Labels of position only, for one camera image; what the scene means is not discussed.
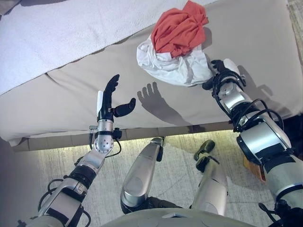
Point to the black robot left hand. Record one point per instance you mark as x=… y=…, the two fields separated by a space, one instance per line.
x=105 y=104

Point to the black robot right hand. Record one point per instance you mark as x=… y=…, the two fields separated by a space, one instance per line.
x=229 y=67

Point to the white garment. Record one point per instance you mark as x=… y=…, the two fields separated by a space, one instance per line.
x=180 y=71

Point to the orange garment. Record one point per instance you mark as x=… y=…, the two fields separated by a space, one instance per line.
x=180 y=30

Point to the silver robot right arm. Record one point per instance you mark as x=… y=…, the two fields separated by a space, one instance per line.
x=260 y=139

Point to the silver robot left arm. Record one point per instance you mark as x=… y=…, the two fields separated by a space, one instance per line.
x=103 y=146

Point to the brown bed base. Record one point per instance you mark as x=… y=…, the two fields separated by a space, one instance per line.
x=59 y=142

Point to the bed with grey cover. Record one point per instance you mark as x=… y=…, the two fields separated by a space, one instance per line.
x=165 y=104

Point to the pale textured bed blanket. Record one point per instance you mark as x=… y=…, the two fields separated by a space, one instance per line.
x=71 y=28

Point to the brown wicker basket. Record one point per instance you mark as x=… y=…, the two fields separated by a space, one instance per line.
x=255 y=169

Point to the silver robot left leg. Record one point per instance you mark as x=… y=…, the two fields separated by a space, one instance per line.
x=139 y=172

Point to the grey striped rug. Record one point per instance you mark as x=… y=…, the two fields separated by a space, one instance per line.
x=177 y=177

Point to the grey robot torso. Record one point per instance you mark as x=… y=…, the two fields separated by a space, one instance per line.
x=177 y=220

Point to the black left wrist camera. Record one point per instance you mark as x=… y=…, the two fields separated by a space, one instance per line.
x=116 y=133

